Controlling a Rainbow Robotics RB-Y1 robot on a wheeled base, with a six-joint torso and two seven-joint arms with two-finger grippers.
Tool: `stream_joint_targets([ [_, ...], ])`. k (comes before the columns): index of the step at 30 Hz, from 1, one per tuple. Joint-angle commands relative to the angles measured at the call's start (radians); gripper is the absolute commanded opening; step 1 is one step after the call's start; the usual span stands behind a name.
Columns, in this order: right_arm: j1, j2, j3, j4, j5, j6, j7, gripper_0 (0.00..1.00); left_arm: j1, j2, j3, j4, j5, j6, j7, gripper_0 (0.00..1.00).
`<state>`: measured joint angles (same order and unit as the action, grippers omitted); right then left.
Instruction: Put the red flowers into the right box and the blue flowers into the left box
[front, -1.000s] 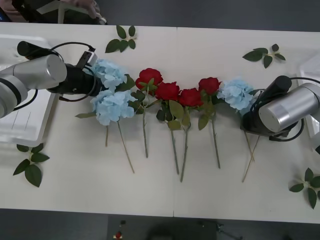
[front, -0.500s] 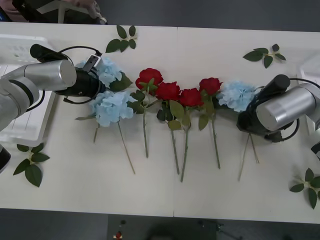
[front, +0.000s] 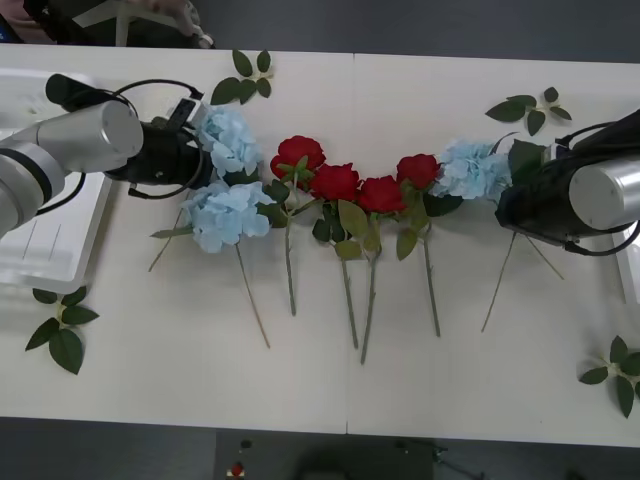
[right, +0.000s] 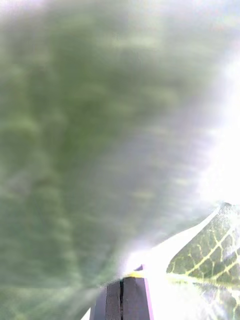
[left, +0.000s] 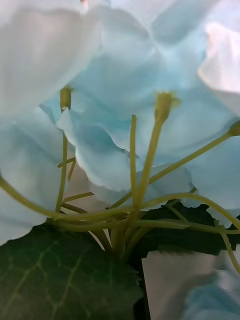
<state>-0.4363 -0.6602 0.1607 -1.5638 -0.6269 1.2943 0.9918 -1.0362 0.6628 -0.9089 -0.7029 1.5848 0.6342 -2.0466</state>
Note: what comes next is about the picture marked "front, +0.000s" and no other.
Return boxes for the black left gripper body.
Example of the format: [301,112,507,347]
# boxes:
[169,127,215,190]

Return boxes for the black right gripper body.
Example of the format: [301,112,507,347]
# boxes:
[493,172,551,242]

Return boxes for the red rose with green stem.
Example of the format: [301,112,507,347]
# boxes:
[257,134,327,317]
[355,176,409,366]
[308,162,369,350]
[394,153,464,338]

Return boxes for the loose green leaf twig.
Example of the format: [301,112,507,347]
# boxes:
[484,86,574,138]
[24,285,101,377]
[209,48,276,107]
[578,334,640,420]

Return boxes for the white chair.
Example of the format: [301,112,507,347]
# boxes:
[72,0,151,48]

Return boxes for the shallow white box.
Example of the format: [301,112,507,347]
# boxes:
[0,66,115,297]

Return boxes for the person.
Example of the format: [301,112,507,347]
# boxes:
[0,0,217,50]

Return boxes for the dark robot torso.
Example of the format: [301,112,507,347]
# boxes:
[219,433,456,480]

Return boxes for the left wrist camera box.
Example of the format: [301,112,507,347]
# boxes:
[167,98,214,132]

